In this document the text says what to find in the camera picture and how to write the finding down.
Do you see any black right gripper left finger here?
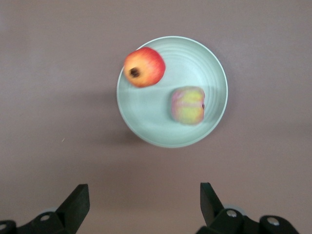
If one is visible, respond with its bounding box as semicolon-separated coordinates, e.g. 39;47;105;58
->
0;184;91;234

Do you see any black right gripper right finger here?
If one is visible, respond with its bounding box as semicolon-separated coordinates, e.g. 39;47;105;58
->
195;182;299;234

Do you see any green pink peach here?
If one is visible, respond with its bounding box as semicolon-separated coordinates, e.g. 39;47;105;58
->
170;86;206;126

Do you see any red pomegranate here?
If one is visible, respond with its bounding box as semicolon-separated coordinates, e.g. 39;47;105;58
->
123;47;166;89

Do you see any brown table cloth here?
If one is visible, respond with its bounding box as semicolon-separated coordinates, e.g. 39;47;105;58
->
0;0;312;234

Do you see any pale green round plate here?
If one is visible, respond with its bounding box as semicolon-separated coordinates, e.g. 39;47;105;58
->
116;36;229;149

